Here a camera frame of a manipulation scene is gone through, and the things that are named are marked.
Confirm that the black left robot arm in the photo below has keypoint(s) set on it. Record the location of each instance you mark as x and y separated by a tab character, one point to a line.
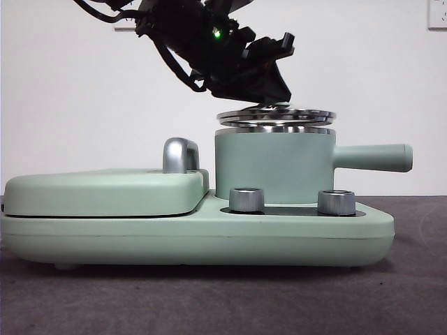
195	35

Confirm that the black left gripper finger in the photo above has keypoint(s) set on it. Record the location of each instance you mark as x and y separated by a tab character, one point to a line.
265	87

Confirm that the glass lid with green knob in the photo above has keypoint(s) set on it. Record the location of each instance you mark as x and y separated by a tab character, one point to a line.
276	115

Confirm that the green breakfast machine base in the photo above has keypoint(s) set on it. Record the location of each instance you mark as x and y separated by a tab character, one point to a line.
279	240

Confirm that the white wall socket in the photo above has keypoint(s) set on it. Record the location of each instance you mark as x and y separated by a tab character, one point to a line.
120	28
438	15

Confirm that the silver control knob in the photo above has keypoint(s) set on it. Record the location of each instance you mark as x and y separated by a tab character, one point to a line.
246	200
336	203

